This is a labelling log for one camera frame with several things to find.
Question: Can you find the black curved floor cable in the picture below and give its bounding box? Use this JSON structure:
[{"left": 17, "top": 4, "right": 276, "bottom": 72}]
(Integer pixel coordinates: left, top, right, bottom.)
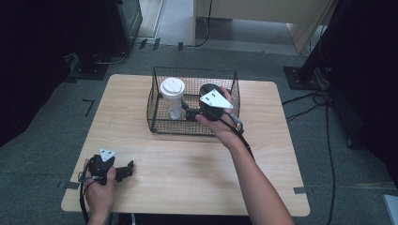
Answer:
[{"left": 94, "top": 49, "right": 131, "bottom": 66}]

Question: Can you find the beige cabinet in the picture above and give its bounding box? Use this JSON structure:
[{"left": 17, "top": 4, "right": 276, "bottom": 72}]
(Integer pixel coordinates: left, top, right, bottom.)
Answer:
[{"left": 191, "top": 0, "right": 340, "bottom": 56}]

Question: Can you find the person's right hand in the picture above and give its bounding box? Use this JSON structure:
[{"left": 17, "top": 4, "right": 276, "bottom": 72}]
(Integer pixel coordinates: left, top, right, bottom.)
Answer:
[{"left": 194, "top": 85, "right": 249, "bottom": 152}]

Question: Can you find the black angled floor tape mark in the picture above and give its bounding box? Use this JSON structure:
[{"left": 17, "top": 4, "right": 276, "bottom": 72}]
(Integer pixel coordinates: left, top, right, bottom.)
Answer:
[{"left": 82, "top": 98, "right": 96, "bottom": 118}]

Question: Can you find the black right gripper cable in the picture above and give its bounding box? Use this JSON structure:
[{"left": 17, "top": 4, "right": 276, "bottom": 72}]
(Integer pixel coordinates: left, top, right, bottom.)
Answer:
[{"left": 215, "top": 111, "right": 256, "bottom": 162}]

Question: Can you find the white lidded cup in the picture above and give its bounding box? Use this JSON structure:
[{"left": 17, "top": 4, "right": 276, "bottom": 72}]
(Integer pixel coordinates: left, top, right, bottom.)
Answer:
[{"left": 160, "top": 76, "right": 187, "bottom": 121}]

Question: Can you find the black hanging cable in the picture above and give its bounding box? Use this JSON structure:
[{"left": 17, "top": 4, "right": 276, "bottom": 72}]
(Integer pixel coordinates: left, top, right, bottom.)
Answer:
[{"left": 194, "top": 0, "right": 214, "bottom": 49}]

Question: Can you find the black cabinet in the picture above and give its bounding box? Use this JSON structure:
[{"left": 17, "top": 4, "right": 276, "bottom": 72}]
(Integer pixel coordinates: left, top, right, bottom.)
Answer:
[{"left": 105, "top": 0, "right": 144, "bottom": 54}]

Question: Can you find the black stand base plate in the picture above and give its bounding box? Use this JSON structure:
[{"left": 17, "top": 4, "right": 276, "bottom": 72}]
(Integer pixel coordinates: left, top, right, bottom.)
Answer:
[
  {"left": 283, "top": 66, "right": 331, "bottom": 92},
  {"left": 63, "top": 52, "right": 110, "bottom": 84}
]

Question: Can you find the dark curtain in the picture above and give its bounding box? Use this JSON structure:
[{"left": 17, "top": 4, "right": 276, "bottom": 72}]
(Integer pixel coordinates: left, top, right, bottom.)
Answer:
[
  {"left": 0, "top": 0, "right": 121, "bottom": 148},
  {"left": 297, "top": 0, "right": 398, "bottom": 190}
]

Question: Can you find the long black floor cable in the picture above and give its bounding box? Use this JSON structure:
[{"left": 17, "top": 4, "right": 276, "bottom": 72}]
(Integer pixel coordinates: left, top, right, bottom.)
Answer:
[{"left": 324, "top": 101, "right": 337, "bottom": 225}]

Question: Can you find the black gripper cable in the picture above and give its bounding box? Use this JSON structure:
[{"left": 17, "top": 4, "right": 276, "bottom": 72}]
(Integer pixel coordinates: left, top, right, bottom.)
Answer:
[
  {"left": 215, "top": 111, "right": 256, "bottom": 162},
  {"left": 78, "top": 155, "right": 97, "bottom": 225}
]

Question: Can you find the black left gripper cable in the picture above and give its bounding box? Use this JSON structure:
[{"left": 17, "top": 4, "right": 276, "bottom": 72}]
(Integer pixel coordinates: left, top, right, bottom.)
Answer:
[{"left": 78, "top": 155, "right": 97, "bottom": 225}]

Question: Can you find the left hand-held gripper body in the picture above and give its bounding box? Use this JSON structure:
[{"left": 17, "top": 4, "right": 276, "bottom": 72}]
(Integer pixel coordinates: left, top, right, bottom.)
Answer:
[{"left": 87, "top": 147, "right": 118, "bottom": 186}]

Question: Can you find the white flat object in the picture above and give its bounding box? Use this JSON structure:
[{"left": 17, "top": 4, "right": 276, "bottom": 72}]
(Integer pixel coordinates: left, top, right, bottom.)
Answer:
[{"left": 381, "top": 193, "right": 398, "bottom": 225}]

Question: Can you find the black wire basket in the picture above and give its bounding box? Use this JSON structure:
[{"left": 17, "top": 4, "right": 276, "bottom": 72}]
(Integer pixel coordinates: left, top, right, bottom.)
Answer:
[{"left": 146, "top": 66, "right": 241, "bottom": 138}]

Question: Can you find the person's left hand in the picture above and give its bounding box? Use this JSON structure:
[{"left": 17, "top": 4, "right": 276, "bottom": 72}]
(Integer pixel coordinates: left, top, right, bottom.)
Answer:
[{"left": 82, "top": 158, "right": 117, "bottom": 220}]

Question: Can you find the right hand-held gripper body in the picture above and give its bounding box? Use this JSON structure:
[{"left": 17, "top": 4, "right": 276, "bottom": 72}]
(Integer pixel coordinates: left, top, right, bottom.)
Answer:
[{"left": 187, "top": 88, "right": 235, "bottom": 124}]

